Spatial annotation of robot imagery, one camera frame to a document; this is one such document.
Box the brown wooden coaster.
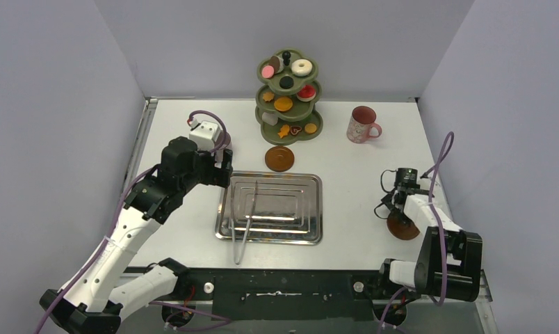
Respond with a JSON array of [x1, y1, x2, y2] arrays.
[[264, 145, 295, 172], [387, 210, 420, 241]]

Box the white swiss roll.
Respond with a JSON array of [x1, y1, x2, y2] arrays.
[[261, 112, 279, 126]]

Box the orange fish cake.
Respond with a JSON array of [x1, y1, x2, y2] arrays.
[[277, 124, 291, 138]]

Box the brown heart cookie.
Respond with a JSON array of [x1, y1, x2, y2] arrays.
[[290, 125, 302, 136]]

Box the pink floral mug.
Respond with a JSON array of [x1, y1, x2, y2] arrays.
[[346, 106, 383, 143]]

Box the orange round cake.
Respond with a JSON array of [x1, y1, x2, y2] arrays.
[[273, 96, 293, 113]]

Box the round tan biscuit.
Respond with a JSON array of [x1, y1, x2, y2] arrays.
[[304, 122, 318, 134]]

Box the metal serving tongs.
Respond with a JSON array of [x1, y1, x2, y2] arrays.
[[229, 180, 259, 266]]

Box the black sandwich cookie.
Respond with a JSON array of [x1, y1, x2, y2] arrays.
[[279, 76, 294, 89]]

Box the pink macaron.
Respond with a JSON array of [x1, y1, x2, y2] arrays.
[[261, 65, 275, 79]]

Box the red frosted donut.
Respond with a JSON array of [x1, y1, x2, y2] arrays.
[[296, 84, 317, 102]]

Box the chocolate white half cake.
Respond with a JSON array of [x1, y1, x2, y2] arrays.
[[268, 55, 284, 74]]

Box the white ring donut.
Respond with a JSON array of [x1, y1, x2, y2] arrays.
[[291, 58, 314, 77]]

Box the grey purple mug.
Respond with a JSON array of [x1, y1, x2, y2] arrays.
[[216, 132, 232, 162]]

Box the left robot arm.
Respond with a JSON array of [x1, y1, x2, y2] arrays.
[[35, 136, 233, 333]]

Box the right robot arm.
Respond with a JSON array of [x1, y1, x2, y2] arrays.
[[375, 168, 483, 302]]

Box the stainless steel tray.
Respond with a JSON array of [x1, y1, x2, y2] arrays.
[[215, 171, 323, 246]]

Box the green three-tier serving stand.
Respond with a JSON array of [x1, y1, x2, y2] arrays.
[[255, 48, 323, 146]]

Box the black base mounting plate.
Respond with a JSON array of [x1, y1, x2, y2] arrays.
[[158, 268, 398, 321]]

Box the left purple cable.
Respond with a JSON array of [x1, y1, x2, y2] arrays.
[[33, 110, 229, 334]]

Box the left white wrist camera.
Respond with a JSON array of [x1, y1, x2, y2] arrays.
[[188, 119, 224, 151]]

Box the aluminium rail left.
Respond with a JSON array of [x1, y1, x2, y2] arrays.
[[122, 97, 159, 188]]

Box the aluminium rail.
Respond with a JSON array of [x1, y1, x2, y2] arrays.
[[122, 97, 159, 188], [474, 269, 499, 334]]

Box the aluminium rail right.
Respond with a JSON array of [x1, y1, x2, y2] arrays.
[[474, 269, 499, 334]]

